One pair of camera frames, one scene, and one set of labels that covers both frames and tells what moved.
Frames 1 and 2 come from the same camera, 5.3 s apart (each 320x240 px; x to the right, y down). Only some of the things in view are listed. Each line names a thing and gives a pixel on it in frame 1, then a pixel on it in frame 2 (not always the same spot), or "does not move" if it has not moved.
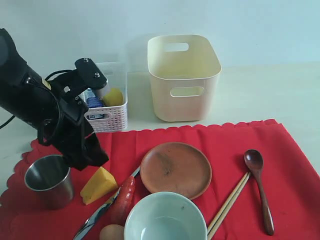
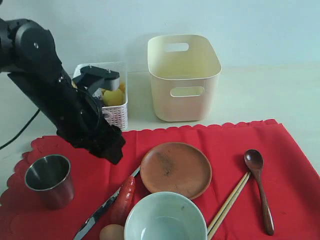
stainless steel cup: x=49 y=177 does not move
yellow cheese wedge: x=101 y=183 -> x=122 y=85
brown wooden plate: x=176 y=167 does not move
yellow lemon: x=113 y=97 does not move
